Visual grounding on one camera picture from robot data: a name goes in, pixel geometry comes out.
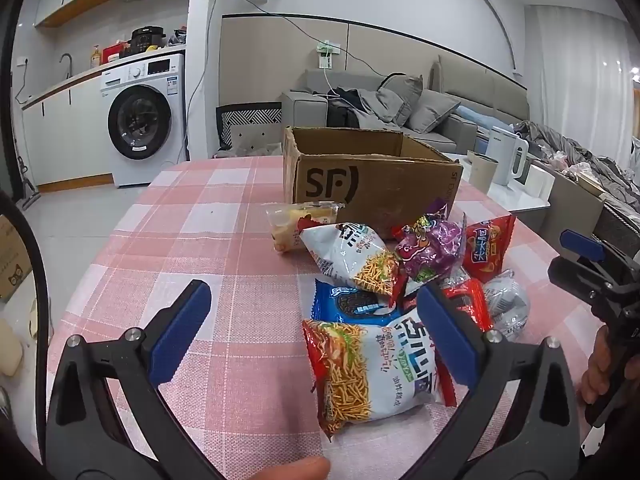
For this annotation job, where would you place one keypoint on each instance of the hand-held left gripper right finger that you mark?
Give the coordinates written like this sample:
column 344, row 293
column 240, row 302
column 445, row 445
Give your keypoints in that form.
column 445, row 330

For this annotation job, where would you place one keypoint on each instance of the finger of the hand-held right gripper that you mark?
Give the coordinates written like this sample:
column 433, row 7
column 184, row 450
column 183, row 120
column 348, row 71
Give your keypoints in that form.
column 570, row 275
column 582, row 247

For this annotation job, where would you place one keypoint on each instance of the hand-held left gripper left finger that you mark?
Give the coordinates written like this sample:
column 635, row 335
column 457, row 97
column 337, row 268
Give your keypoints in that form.
column 182, row 332

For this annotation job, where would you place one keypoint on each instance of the red cookie packet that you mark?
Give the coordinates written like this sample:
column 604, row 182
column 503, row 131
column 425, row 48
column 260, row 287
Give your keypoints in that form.
column 470, row 302

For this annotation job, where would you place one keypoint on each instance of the clear plastic snack packet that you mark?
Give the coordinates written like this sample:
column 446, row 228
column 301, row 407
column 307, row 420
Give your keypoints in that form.
column 507, row 305

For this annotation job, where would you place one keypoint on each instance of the purple snack packet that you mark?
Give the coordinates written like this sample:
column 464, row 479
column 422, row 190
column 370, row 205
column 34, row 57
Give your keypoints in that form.
column 430, row 247

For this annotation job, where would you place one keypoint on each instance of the red chip packet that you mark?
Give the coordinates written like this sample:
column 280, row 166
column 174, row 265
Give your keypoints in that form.
column 487, row 250

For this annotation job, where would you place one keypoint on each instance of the white noodle snack packet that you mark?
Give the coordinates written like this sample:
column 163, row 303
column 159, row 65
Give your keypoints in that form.
column 370, row 375
column 345, row 255

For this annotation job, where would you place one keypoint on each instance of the blue cookie packet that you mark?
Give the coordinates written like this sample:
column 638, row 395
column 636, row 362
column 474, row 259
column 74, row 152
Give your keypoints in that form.
column 345, row 305

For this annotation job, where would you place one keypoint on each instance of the yellow cake packet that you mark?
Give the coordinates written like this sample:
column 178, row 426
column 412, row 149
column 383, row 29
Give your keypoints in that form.
column 290, row 225

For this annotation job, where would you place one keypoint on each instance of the brown cardboard box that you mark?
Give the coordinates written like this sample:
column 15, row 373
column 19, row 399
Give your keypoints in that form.
column 360, row 185

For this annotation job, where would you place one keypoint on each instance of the person's right hand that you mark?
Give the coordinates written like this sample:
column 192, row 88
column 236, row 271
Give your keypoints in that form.
column 595, row 375

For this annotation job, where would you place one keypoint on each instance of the person's left hand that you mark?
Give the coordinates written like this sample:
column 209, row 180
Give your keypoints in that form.
column 295, row 470

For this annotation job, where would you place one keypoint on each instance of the marble coffee table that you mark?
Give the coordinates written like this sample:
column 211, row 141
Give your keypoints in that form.
column 575, row 215

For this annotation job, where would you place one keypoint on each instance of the grey quilted clothing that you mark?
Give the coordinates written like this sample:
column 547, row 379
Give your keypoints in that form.
column 575, row 145

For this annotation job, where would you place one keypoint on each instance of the pink checked tablecloth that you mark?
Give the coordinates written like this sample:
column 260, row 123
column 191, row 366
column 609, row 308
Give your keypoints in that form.
column 200, row 220

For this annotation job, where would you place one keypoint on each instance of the white kettle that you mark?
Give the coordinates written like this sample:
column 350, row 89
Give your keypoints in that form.
column 502, row 155

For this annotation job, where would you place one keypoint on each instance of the beige tumbler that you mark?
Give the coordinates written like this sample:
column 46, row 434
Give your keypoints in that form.
column 482, row 175

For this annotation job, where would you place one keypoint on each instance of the blue pillow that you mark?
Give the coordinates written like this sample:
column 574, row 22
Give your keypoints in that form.
column 475, row 117

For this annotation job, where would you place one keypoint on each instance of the cream rounded object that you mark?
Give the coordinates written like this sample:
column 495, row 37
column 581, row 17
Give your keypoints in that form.
column 10, row 350

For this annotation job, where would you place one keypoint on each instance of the white curtain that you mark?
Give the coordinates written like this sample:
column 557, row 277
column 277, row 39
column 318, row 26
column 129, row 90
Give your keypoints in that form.
column 590, row 70

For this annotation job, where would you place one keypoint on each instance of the small cardboard box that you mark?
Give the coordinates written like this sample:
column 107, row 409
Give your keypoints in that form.
column 12, row 260

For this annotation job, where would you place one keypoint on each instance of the grey cushion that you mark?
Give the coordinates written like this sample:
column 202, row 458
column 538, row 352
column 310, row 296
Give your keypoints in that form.
column 400, row 97
column 432, row 110

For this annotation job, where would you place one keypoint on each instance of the mop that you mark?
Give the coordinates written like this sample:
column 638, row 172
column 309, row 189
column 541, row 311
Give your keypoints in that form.
column 27, row 187

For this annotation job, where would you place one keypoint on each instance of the white washing machine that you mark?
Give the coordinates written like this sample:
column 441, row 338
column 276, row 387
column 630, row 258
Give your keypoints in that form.
column 140, row 120

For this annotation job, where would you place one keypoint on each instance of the black white patterned box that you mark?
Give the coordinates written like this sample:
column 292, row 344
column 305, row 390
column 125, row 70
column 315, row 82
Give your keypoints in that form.
column 250, row 117

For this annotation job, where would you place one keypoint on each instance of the white kitchen counter cabinet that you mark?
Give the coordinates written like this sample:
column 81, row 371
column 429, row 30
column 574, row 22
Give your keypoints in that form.
column 65, row 130

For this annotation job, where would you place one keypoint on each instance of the grey hoodie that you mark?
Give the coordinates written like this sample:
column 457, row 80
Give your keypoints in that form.
column 372, row 105

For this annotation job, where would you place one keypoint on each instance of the black jacket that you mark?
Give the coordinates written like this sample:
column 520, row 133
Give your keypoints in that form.
column 345, row 115

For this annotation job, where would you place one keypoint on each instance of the grey sofa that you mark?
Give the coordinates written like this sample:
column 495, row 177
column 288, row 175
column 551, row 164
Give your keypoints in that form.
column 305, row 110

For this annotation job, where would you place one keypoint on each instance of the red box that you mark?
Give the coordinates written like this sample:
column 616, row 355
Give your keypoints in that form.
column 112, row 53

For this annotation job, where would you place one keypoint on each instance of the kitchen faucet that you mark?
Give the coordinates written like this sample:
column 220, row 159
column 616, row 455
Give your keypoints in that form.
column 70, row 67

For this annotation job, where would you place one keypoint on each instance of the yellow bottle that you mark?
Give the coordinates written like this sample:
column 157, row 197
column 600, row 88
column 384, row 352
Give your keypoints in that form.
column 95, row 57

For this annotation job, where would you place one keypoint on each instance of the black pressure cooker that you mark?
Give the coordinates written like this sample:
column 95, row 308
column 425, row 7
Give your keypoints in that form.
column 147, row 40

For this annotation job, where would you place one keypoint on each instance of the grey bag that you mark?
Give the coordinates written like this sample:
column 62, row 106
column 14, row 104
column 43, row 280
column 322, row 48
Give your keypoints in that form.
column 176, row 37

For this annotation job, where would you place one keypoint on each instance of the white power strip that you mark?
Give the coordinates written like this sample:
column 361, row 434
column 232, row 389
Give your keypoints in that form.
column 325, row 60

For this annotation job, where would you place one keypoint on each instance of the wall socket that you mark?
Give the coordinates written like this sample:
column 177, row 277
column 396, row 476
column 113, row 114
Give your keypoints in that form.
column 21, row 62

